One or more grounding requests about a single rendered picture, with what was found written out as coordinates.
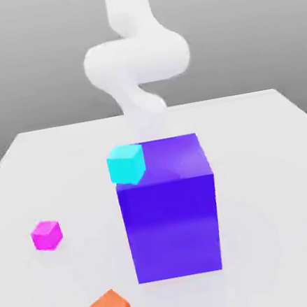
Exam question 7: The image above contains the small cyan cube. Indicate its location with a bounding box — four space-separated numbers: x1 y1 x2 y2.
103 141 150 190

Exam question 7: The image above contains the large purple box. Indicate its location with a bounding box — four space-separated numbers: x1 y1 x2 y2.
108 130 231 287

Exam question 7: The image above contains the small magenta cube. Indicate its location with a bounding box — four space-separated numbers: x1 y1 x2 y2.
28 217 66 255

